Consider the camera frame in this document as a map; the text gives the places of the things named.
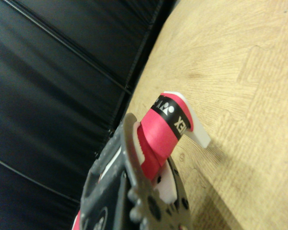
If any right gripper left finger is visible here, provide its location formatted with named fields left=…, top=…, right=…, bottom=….
left=92, top=123, right=127, bottom=176

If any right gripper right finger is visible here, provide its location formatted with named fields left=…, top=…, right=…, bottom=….
left=122, top=113, right=168, bottom=230

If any white scoop with red handle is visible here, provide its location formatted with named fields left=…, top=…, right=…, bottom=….
left=137, top=91, right=211, bottom=184

